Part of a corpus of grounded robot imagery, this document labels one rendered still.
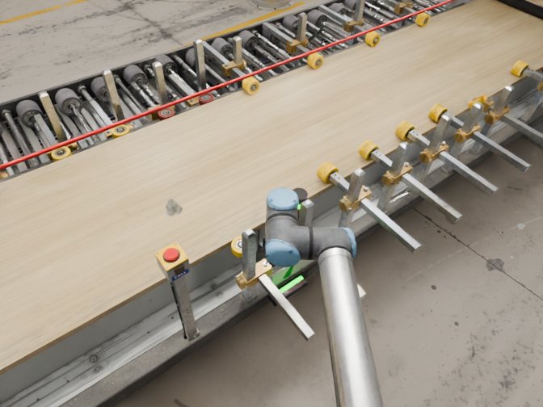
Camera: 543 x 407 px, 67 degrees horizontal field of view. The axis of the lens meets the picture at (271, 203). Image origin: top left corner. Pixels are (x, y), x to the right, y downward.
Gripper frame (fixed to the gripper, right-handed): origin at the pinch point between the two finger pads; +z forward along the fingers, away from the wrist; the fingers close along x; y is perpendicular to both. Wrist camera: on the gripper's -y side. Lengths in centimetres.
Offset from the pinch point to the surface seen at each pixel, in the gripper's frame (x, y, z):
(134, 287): -25, 44, 7
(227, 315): -6.3, 19.5, 26.7
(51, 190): -86, 53, 7
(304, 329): 19.8, 4.7, 11.1
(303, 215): -7.4, -15.0, -8.9
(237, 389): 0, 21, 97
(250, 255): -6.1, 9.0, -5.5
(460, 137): -7, -112, 1
